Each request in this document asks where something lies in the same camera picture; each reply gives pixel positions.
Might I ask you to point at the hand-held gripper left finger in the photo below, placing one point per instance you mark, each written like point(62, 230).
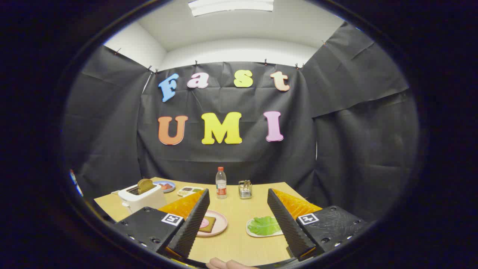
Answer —
point(194, 224)

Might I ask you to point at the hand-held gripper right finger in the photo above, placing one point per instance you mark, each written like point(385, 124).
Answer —
point(287, 228)

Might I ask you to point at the green lettuce leaf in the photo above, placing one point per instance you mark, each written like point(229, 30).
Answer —
point(263, 226)

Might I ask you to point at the toasted bread slice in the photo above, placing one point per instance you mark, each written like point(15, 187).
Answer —
point(145, 185)

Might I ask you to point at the pink ham slice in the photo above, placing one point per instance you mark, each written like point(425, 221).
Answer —
point(204, 223)

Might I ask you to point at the bread slice under ham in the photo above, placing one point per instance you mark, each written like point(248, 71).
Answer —
point(211, 224)

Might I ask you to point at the pink round plate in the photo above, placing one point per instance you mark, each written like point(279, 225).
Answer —
point(221, 222)

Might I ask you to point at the white square plate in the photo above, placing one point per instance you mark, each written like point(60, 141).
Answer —
point(261, 235)

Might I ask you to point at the white divided condiment tray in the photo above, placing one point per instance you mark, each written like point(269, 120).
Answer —
point(185, 193)

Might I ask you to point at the clear water bottle red cap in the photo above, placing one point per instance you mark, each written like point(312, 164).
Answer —
point(221, 183)

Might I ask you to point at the blue plate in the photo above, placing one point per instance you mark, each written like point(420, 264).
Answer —
point(158, 183)

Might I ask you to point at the white toaster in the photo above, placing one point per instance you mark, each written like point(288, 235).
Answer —
point(142, 201)

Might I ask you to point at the black backdrop cloth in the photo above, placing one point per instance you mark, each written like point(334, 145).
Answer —
point(224, 157)

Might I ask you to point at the white and blue object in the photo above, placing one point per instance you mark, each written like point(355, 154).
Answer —
point(74, 179)

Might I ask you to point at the ceiling light panel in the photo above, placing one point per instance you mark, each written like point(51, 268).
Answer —
point(231, 6)

